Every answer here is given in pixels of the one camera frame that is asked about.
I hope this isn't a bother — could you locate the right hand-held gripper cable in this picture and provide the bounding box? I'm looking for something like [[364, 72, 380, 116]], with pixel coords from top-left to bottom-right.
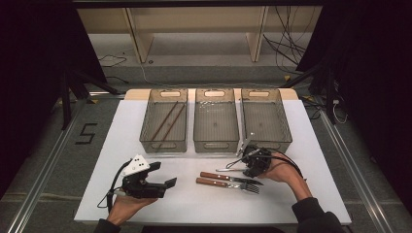
[[225, 150, 305, 180]]

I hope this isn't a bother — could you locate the bundle of black cables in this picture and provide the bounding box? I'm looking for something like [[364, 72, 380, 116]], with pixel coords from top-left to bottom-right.
[[262, 6, 317, 76]]

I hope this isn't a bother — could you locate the white table sheet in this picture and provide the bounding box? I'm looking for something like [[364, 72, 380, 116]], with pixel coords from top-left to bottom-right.
[[73, 98, 353, 226]]

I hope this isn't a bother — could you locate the wooden handled knife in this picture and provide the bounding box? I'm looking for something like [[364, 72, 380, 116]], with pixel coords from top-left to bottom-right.
[[199, 171, 265, 186]]

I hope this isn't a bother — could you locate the black curtain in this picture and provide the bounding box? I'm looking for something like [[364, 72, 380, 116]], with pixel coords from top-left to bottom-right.
[[295, 0, 412, 205], [0, 0, 108, 198]]

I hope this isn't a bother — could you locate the grey translucent plastic bin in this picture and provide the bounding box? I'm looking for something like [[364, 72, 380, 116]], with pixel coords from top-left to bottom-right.
[[192, 88, 241, 153], [240, 88, 293, 154], [139, 88, 189, 154]]

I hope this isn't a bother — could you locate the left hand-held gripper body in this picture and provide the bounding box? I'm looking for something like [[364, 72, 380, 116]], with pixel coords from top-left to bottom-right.
[[120, 154, 167, 199]]

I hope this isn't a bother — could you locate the black metal stand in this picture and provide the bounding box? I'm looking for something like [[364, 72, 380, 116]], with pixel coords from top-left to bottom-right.
[[59, 69, 120, 130], [280, 59, 339, 125]]

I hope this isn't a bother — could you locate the left hand-held gripper cable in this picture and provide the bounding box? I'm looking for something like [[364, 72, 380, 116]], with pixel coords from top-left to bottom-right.
[[97, 159, 134, 213]]

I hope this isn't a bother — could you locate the person's right hand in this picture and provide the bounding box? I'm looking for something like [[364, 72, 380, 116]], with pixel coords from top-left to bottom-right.
[[258, 152, 307, 200]]

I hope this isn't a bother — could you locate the hand-held gripper cable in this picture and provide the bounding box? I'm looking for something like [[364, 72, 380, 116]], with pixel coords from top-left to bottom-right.
[[225, 150, 305, 180], [97, 159, 134, 213]]

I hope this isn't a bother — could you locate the person's left hand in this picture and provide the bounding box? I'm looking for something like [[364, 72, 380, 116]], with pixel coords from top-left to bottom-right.
[[106, 194, 159, 226]]

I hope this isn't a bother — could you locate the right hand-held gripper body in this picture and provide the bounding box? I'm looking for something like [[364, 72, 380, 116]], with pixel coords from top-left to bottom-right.
[[236, 139, 273, 170]]

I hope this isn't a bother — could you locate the light wooden shelf unit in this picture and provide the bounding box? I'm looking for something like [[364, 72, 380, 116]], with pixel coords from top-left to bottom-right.
[[77, 6, 324, 64]]

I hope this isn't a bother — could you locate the thin black floor cable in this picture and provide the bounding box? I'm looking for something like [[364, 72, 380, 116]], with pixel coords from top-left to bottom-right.
[[97, 53, 128, 68]]

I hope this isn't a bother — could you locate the wooden handled fork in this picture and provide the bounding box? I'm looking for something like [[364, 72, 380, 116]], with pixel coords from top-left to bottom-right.
[[195, 177, 260, 195]]

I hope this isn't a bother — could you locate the metal spoon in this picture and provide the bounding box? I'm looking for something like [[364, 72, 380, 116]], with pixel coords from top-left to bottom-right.
[[216, 166, 249, 173]]

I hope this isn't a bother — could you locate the aluminium floor rail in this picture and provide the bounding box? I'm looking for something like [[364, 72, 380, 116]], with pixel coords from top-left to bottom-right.
[[319, 110, 395, 233], [6, 91, 125, 233]]

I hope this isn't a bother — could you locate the white plug with cable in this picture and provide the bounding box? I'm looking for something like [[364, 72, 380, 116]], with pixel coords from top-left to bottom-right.
[[331, 98, 348, 124]]

